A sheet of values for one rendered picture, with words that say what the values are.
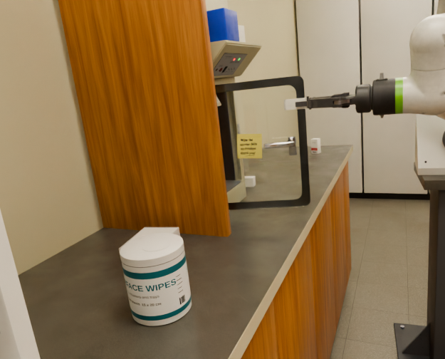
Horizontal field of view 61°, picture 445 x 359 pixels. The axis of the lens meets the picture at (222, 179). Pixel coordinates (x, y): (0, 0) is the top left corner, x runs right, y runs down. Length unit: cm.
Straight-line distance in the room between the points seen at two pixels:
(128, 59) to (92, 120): 25
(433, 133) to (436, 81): 81
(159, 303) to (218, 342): 14
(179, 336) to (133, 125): 69
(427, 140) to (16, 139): 153
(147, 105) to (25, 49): 38
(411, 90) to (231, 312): 68
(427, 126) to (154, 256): 140
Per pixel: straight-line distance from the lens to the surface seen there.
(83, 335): 87
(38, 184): 128
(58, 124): 134
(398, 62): 416
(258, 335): 95
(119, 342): 81
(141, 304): 81
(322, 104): 108
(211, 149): 110
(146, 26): 118
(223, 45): 115
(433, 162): 177
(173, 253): 76
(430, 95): 106
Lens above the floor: 140
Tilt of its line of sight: 14 degrees down
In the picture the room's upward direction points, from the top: 7 degrees counter-clockwise
